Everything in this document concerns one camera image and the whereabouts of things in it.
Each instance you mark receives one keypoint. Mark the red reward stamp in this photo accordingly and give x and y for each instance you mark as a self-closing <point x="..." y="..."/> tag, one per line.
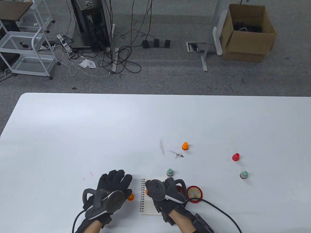
<point x="235" y="157"/>

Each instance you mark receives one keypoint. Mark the aluminium floor rail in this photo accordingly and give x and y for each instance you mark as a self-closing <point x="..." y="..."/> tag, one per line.
<point x="114" y="60"/>

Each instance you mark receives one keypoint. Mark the green reward stamp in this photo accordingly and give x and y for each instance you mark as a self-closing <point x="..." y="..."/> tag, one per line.
<point x="169" y="172"/>
<point x="244" y="174"/>

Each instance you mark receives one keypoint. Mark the person's left hand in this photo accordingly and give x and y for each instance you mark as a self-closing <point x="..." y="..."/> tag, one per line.
<point x="114" y="179"/>

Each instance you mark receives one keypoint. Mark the metal floor outlet box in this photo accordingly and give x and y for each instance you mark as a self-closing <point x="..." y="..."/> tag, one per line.
<point x="194" y="46"/>

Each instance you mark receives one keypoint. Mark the grey metal table leg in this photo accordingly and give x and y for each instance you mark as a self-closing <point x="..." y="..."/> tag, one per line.
<point x="204" y="62"/>

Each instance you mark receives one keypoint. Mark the spiral lined notebook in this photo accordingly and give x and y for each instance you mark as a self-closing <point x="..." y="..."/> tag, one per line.
<point x="148" y="206"/>

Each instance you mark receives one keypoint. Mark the red round ink pad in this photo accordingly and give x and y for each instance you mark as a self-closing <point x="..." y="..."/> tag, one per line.
<point x="181" y="188"/>

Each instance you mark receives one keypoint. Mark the person's left forearm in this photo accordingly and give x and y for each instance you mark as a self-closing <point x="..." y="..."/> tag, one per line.
<point x="93" y="228"/>

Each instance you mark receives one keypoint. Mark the black grey handheld controller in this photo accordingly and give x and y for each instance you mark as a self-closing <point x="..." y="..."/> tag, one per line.
<point x="115" y="200"/>
<point x="155" y="190"/>

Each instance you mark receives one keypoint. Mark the person's right forearm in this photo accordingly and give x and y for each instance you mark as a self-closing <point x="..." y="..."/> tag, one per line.
<point x="182" y="222"/>

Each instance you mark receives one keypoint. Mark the white plastic bar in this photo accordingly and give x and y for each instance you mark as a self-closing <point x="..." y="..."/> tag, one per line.
<point x="217" y="40"/>

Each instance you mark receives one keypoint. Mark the black foot pedal switch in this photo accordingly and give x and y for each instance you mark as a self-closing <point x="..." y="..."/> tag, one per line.
<point x="156" y="43"/>

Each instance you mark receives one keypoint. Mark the white paper tag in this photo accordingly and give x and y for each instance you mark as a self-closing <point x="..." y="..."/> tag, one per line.
<point x="87" y="63"/>

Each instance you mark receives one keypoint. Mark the orange stamp cap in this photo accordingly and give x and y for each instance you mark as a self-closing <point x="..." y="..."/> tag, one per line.
<point x="131" y="197"/>

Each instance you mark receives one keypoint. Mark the red yellow-labelled ink pad lid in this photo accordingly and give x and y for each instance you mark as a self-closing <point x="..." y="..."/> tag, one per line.
<point x="194" y="193"/>

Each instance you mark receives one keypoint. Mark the person's right hand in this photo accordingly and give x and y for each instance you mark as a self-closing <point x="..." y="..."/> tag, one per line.
<point x="170" y="207"/>

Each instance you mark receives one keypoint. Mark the brown wooden side table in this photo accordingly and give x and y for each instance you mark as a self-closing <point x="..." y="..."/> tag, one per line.
<point x="14" y="9"/>

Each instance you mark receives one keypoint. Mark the brown cardboard box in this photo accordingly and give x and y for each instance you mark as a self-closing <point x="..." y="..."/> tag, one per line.
<point x="245" y="43"/>

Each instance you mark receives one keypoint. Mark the black computer cabinet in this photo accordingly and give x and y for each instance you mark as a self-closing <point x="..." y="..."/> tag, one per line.
<point x="90" y="24"/>

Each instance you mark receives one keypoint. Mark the white power strip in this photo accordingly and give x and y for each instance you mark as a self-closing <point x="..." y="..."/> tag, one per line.
<point x="64" y="43"/>

